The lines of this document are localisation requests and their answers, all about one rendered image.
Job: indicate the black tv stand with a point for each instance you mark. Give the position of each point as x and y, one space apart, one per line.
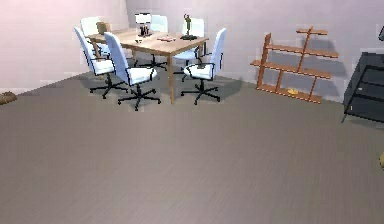
365 88

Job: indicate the light wooden table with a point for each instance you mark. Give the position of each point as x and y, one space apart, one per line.
156 45

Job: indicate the yellow round object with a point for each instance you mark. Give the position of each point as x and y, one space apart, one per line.
382 160

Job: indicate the red flat book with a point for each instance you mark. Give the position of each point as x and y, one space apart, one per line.
166 39

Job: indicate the dark green statue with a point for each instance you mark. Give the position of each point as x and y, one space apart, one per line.
188 26

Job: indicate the small black white object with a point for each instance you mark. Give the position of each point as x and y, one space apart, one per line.
138 41

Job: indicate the white shade table lamp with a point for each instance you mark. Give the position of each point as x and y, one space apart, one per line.
143 20

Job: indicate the brown paper bag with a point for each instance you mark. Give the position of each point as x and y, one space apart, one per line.
102 27

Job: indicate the white office chair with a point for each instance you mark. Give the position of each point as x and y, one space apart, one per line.
135 74
196 28
89 26
159 23
100 65
204 69

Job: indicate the brown wooden wall shelf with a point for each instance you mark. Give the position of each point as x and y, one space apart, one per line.
293 68

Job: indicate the small yellow object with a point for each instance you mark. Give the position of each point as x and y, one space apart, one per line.
292 91

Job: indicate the brown object on floor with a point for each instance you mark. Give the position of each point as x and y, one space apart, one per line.
6 97

